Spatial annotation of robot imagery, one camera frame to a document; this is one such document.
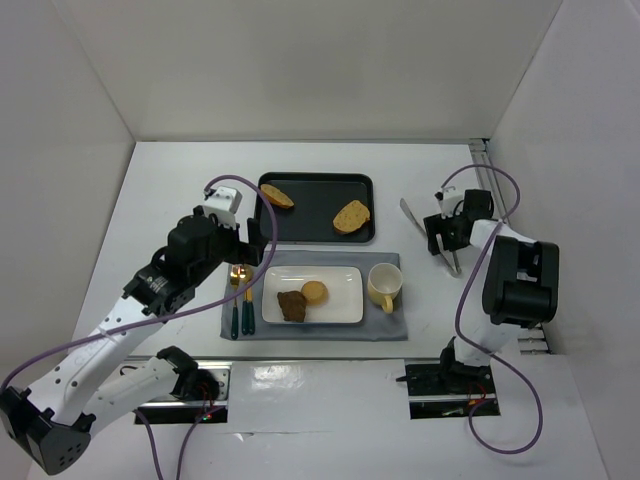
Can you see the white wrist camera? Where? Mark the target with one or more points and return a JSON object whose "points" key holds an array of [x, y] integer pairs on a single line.
{"points": [[450, 200], [221, 205]]}

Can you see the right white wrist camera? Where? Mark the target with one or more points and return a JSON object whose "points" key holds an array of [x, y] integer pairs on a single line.
{"points": [[450, 200]]}

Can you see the toasted bread slice left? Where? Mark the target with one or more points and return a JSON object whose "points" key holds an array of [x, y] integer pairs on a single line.
{"points": [[276, 197]]}

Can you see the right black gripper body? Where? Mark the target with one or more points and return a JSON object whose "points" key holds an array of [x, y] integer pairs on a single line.
{"points": [[439, 232]]}

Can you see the metal serving tongs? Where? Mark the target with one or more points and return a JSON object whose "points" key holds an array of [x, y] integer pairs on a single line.
{"points": [[451, 263]]}

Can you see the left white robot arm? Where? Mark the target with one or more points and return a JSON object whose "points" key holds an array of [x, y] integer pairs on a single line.
{"points": [[55, 418]]}

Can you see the dark brown round bread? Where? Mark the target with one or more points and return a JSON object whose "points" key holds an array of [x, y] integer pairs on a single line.
{"points": [[293, 306]]}

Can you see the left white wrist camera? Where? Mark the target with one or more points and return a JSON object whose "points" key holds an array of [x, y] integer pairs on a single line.
{"points": [[221, 205]]}

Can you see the yellow ceramic mug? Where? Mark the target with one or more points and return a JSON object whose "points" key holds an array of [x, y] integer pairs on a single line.
{"points": [[384, 283]]}

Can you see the gold green-handled spoon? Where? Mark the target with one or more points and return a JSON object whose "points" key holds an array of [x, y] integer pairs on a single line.
{"points": [[248, 315]]}

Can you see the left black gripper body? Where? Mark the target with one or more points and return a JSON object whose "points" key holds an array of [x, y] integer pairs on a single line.
{"points": [[255, 240]]}

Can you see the aluminium frame rail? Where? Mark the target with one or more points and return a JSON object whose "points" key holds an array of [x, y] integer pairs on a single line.
{"points": [[487, 177]]}

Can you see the gold green-handled fork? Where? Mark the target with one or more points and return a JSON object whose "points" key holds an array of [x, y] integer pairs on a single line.
{"points": [[235, 280]]}

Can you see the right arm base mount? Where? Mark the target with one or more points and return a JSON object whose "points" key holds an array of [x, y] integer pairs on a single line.
{"points": [[434, 395]]}

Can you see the large seeded bread slice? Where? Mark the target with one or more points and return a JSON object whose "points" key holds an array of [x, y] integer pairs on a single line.
{"points": [[351, 217]]}

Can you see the grey cloth placemat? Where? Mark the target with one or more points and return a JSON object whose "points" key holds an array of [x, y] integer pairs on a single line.
{"points": [[376, 324]]}

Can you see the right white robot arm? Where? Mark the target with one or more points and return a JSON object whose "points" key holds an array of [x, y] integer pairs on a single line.
{"points": [[516, 282]]}

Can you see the black baking tray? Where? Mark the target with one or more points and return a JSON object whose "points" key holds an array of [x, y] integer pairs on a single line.
{"points": [[318, 198]]}

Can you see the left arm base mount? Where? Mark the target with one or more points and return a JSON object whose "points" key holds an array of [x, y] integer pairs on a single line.
{"points": [[207, 397]]}

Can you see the round golden bun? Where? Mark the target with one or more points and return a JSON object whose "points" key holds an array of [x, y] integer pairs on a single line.
{"points": [[315, 292]]}

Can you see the white rectangular plate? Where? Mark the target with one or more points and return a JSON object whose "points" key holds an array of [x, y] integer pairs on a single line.
{"points": [[344, 305]]}

